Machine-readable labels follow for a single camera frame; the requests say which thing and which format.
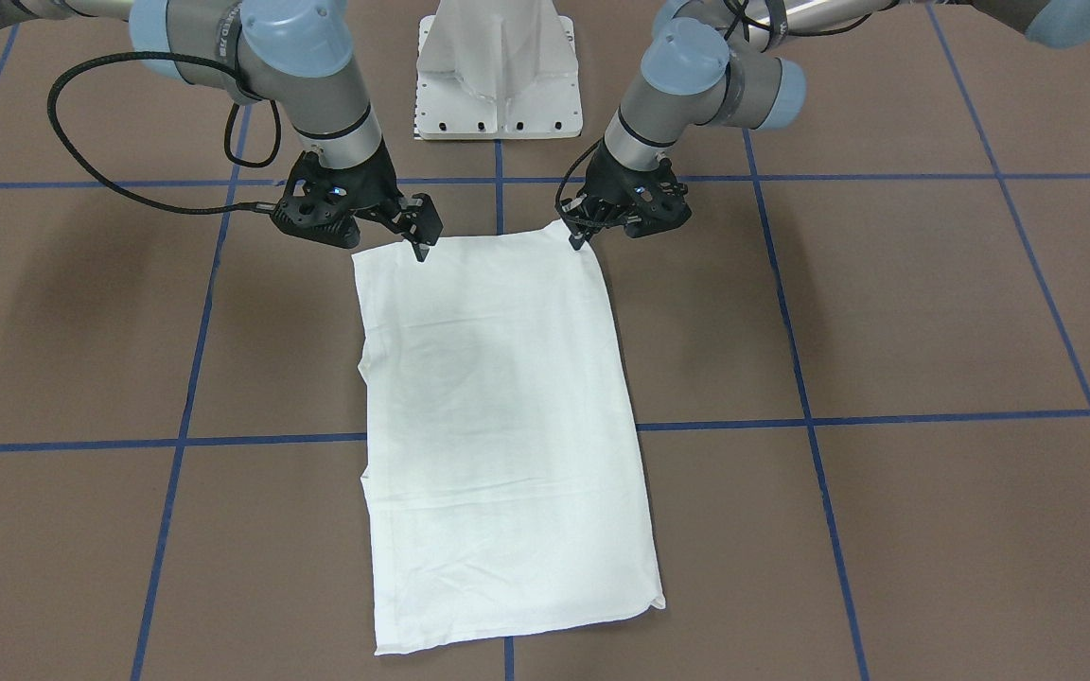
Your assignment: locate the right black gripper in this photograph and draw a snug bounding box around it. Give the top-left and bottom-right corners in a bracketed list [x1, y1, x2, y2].
[322, 151, 443, 263]

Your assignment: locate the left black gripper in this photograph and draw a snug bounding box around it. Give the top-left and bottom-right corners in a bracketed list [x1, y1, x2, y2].
[564, 142, 663, 252]

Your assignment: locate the white long-sleeve printed shirt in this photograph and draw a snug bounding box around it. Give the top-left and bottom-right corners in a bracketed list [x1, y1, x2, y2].
[352, 221, 666, 655]

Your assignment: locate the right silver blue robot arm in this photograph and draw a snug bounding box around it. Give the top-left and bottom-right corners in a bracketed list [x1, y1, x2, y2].
[0, 1, 443, 260]

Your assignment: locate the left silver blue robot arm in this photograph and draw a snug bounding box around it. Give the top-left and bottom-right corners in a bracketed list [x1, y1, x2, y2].
[693, 5, 1090, 279]

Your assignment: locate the black wrist camera cable left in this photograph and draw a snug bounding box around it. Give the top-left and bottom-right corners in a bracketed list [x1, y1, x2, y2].
[554, 138, 605, 228]

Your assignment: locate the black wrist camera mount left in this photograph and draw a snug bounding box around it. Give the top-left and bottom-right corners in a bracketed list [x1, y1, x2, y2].
[623, 160, 693, 238]

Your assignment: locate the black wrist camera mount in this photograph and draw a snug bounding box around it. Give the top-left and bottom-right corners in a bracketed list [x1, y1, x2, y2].
[623, 160, 693, 238]
[270, 151, 360, 250]

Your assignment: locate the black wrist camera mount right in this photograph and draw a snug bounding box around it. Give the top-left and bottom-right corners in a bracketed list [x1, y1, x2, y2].
[270, 151, 360, 250]

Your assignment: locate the white camera mast base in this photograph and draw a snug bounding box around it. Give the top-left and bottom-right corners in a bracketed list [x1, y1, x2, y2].
[413, 1, 584, 141]

